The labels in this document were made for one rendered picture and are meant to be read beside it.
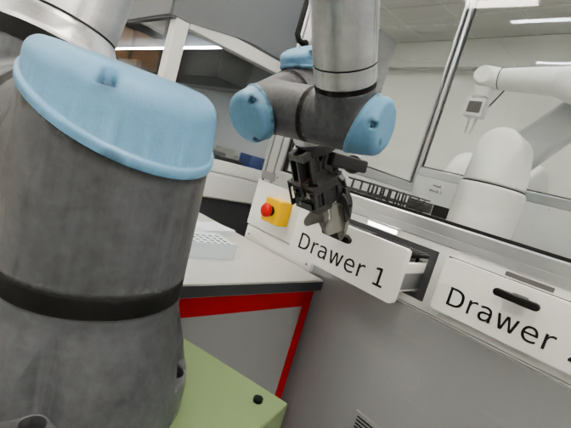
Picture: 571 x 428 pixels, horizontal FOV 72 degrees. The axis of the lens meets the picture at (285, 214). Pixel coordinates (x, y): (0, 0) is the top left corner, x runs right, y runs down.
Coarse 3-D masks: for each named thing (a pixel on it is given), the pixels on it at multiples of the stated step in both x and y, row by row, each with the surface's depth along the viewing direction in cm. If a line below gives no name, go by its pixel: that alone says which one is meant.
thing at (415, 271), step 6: (420, 258) 107; (414, 264) 80; (420, 264) 82; (426, 264) 84; (408, 270) 79; (414, 270) 81; (420, 270) 83; (408, 276) 79; (414, 276) 81; (420, 276) 83; (402, 282) 78; (408, 282) 80; (414, 282) 82; (420, 282) 84; (402, 288) 79; (408, 288) 81; (414, 288) 83
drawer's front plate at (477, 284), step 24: (456, 264) 77; (456, 288) 77; (480, 288) 74; (504, 288) 71; (528, 288) 69; (456, 312) 77; (504, 312) 71; (528, 312) 68; (552, 312) 66; (504, 336) 70; (528, 336) 68; (552, 360) 65
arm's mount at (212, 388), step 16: (192, 352) 36; (192, 368) 34; (208, 368) 35; (224, 368) 35; (192, 384) 32; (208, 384) 32; (224, 384) 33; (240, 384) 33; (256, 384) 34; (192, 400) 30; (208, 400) 30; (224, 400) 31; (240, 400) 31; (256, 400) 31; (272, 400) 32; (176, 416) 28; (192, 416) 28; (208, 416) 29; (224, 416) 29; (240, 416) 30; (256, 416) 30; (272, 416) 31
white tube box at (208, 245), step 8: (200, 232) 96; (200, 240) 89; (208, 240) 91; (216, 240) 93; (224, 240) 96; (192, 248) 86; (200, 248) 87; (208, 248) 89; (216, 248) 90; (224, 248) 92; (232, 248) 93; (192, 256) 86; (200, 256) 88; (208, 256) 89; (216, 256) 91; (224, 256) 92; (232, 256) 94
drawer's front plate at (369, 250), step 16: (304, 240) 90; (320, 240) 87; (336, 240) 84; (352, 240) 81; (368, 240) 78; (384, 240) 76; (304, 256) 90; (352, 256) 81; (368, 256) 78; (384, 256) 76; (400, 256) 73; (336, 272) 83; (352, 272) 80; (368, 272) 78; (384, 272) 75; (400, 272) 73; (368, 288) 77; (384, 288) 75
